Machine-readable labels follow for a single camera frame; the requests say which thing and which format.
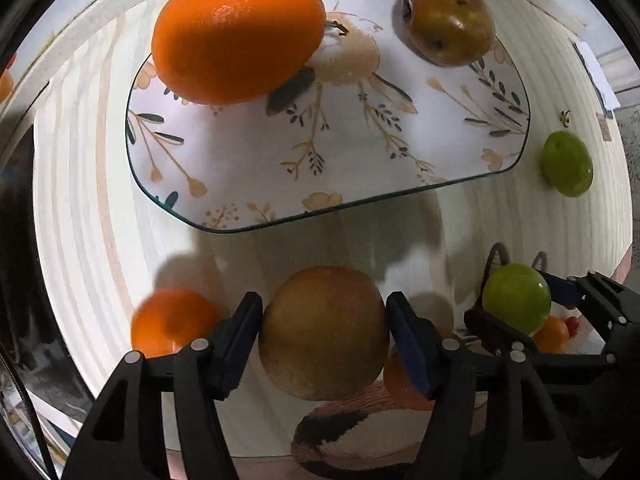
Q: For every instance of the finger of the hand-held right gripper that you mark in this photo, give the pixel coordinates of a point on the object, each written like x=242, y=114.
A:
x=492, y=332
x=562, y=289

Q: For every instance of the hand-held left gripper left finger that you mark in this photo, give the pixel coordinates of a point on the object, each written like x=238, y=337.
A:
x=239, y=342

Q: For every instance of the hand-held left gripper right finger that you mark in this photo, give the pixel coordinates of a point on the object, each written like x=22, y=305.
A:
x=411, y=347

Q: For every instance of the shiny green apple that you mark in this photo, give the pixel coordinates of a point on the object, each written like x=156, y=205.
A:
x=517, y=297

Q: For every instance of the round brown pear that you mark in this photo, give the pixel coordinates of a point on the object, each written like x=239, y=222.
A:
x=325, y=332

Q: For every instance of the floral white plate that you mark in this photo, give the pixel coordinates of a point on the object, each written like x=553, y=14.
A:
x=360, y=125

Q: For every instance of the small red berry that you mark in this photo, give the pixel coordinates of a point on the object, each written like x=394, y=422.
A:
x=573, y=326

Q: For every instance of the small orange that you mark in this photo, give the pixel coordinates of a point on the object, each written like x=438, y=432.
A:
x=552, y=335
x=399, y=389
x=167, y=325

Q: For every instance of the brown black furry rug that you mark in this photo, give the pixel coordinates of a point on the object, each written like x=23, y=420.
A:
x=345, y=427

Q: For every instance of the speckled brown pear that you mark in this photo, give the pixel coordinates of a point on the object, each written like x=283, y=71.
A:
x=447, y=20

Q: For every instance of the large orange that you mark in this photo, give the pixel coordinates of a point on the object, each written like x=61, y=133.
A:
x=237, y=32

